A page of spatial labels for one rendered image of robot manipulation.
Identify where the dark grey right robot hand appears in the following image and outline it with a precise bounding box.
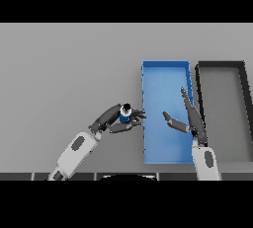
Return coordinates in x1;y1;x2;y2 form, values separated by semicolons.
161;86;209;147

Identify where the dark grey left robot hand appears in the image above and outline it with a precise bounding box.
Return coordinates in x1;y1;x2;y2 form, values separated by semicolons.
87;103;147;134

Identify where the blue pipe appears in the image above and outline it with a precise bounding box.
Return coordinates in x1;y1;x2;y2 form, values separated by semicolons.
118;103;133;124

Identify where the blue bin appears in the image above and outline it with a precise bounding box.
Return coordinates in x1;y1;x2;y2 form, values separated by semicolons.
141;59;196;166

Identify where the dark grey bin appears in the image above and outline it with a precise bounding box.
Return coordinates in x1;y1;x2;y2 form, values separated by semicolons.
194;60;253;163

